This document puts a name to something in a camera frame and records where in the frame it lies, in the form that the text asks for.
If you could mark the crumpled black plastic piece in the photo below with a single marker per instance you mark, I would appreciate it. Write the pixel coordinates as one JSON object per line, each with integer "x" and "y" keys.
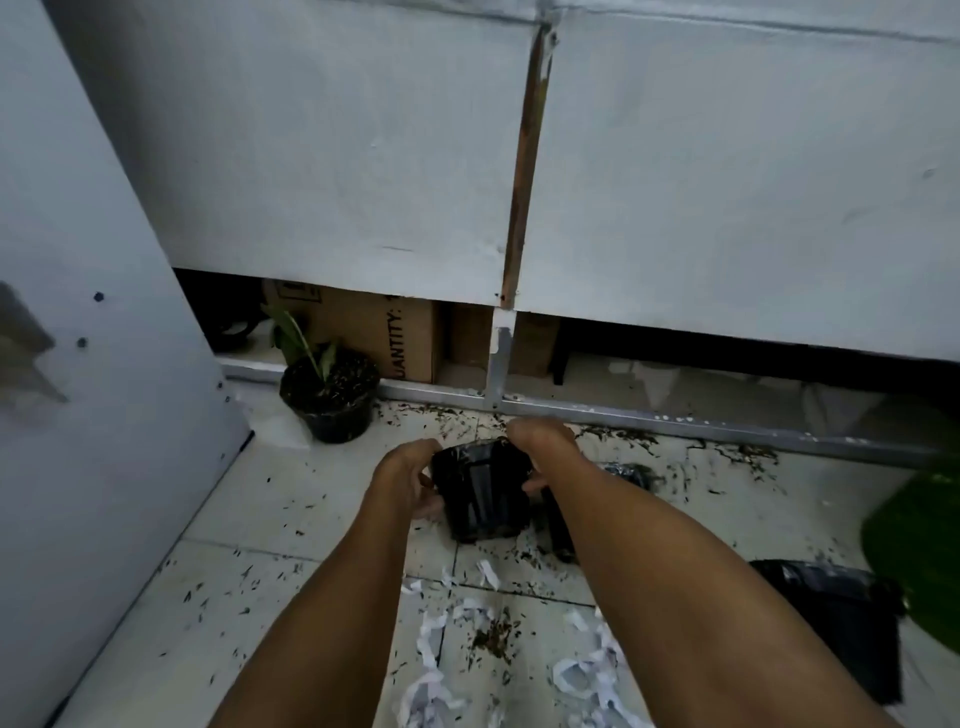
{"x": 626, "y": 474}

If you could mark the black furniture leg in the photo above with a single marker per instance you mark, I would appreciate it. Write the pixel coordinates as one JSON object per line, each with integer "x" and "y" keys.
{"x": 561, "y": 352}

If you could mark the person's right forearm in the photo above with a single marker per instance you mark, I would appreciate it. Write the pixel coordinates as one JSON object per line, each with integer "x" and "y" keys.
{"x": 675, "y": 600}

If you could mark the person's right hand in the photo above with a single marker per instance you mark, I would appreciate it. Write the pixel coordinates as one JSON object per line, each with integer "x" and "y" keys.
{"x": 553, "y": 450}

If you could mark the small brown cardboard box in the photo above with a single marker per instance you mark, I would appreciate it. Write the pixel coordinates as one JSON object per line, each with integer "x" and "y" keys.
{"x": 469, "y": 337}

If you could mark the black plastic nursery pot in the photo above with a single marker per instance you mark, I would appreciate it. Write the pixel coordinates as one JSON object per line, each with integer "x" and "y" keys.
{"x": 480, "y": 491}
{"x": 561, "y": 529}

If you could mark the small green leafy plant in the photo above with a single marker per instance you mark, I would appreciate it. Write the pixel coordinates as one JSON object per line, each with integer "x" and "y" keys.
{"x": 300, "y": 337}

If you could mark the large brown cardboard box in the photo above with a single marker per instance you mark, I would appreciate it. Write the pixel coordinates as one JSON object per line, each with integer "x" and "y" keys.
{"x": 375, "y": 330}

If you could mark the black plastic bag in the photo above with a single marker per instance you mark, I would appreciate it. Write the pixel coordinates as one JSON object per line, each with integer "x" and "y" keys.
{"x": 832, "y": 622}

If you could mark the black pot with soil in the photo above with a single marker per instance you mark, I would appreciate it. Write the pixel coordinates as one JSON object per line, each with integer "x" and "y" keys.
{"x": 330, "y": 401}

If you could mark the grey metal floor rail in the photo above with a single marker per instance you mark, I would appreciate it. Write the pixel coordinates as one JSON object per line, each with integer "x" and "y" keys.
{"x": 675, "y": 427}

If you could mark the small pile of soil crumbs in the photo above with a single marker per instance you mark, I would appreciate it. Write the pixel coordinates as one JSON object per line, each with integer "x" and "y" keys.
{"x": 491, "y": 637}

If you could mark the person's right fingers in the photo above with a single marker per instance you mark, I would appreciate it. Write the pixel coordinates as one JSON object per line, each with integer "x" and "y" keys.
{"x": 535, "y": 486}

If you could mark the pile of white paper shreds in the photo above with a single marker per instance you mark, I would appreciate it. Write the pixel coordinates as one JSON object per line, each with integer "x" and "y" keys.
{"x": 442, "y": 675}

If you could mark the person's left fingers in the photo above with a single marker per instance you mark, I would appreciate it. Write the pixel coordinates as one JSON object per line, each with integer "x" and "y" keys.
{"x": 427, "y": 507}

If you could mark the brown wooden strip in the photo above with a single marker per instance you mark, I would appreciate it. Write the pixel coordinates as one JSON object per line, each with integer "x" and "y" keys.
{"x": 525, "y": 180}

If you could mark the person's left forearm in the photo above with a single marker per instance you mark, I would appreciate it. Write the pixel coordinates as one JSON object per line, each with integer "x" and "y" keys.
{"x": 330, "y": 622}

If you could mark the white metal upright post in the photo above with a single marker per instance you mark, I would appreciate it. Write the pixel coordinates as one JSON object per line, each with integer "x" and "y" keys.
{"x": 501, "y": 360}

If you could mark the green plastic sheet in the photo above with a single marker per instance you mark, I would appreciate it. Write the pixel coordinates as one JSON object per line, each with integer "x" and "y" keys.
{"x": 919, "y": 547}

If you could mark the person's left hand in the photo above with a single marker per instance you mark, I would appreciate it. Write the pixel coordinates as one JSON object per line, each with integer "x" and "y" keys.
{"x": 397, "y": 476}

